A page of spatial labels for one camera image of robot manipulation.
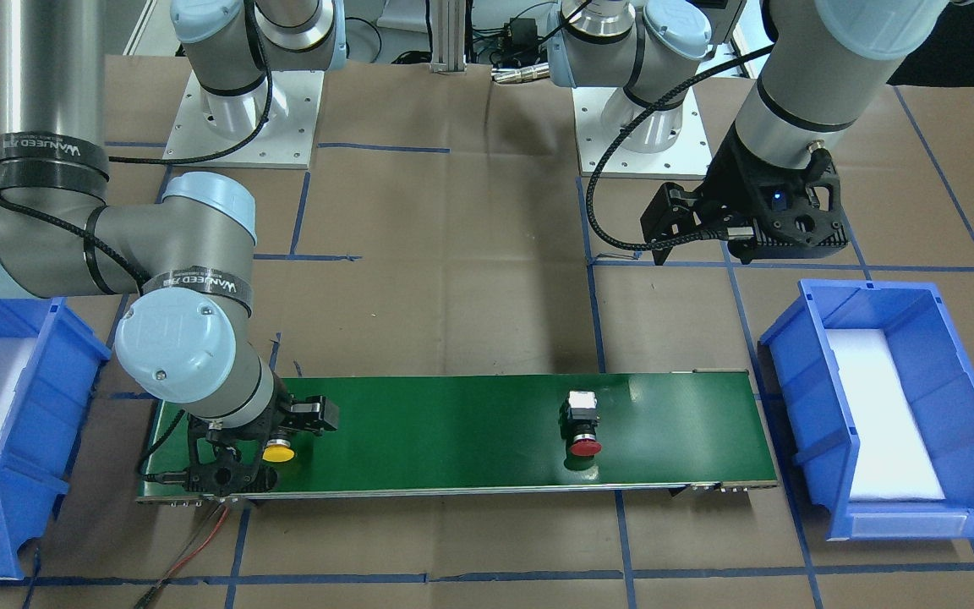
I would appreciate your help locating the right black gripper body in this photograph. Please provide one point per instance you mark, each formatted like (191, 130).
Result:
(314, 415)

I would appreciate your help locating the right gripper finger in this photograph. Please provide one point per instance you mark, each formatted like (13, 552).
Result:
(313, 414)

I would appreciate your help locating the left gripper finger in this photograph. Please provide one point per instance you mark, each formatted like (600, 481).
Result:
(675, 212)

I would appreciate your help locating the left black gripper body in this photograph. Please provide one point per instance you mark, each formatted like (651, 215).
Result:
(738, 179)

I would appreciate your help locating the yellow push button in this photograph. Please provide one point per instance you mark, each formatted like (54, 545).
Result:
(278, 452)

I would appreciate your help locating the red push button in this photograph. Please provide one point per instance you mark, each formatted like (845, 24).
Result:
(579, 418)

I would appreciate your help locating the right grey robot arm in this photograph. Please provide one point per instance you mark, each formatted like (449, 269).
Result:
(187, 259)

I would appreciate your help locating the green conveyor belt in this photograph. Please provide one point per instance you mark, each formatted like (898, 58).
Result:
(401, 436)

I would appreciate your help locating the blue plastic bin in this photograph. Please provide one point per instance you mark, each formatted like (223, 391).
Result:
(41, 431)
(938, 381)

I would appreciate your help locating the aluminium profile post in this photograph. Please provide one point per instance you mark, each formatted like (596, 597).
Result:
(448, 28)

